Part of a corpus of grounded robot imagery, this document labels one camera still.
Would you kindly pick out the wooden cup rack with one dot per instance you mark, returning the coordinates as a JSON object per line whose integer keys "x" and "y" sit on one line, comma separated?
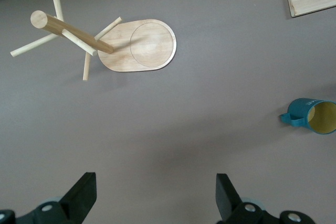
{"x": 147, "y": 48}

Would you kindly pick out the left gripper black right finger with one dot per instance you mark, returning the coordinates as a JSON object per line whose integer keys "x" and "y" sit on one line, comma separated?
{"x": 225, "y": 195}

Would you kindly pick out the brown table cover sheet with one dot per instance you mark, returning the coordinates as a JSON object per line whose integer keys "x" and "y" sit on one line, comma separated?
{"x": 183, "y": 129}

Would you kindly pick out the teal cup yellow inside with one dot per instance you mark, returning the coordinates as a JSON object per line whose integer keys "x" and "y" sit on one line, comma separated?
{"x": 299, "y": 111}

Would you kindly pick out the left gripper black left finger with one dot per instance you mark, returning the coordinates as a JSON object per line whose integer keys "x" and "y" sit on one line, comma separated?
{"x": 78, "y": 195}

